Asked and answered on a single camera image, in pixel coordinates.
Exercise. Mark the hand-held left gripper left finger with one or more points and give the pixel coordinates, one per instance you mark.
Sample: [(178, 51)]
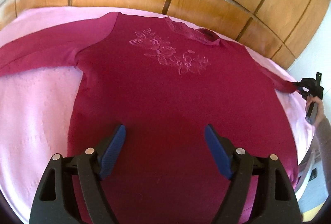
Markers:
[(114, 146)]

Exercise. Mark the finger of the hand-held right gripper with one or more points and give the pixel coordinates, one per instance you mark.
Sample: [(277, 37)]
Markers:
[(297, 82), (300, 89)]

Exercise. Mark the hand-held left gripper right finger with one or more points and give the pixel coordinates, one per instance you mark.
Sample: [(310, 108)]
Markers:
[(216, 149)]

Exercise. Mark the magenta embroidered sweater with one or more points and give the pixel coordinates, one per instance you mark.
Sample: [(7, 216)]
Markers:
[(165, 89)]

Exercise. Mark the person's right forearm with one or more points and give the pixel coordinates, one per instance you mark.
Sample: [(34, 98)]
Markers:
[(324, 141)]

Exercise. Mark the person's right hand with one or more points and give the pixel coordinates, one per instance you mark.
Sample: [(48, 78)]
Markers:
[(319, 110)]

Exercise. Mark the pink bedspread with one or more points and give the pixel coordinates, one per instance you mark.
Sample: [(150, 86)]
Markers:
[(38, 115)]

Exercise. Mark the white metal frame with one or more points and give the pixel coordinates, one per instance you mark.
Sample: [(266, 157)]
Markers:
[(309, 164)]

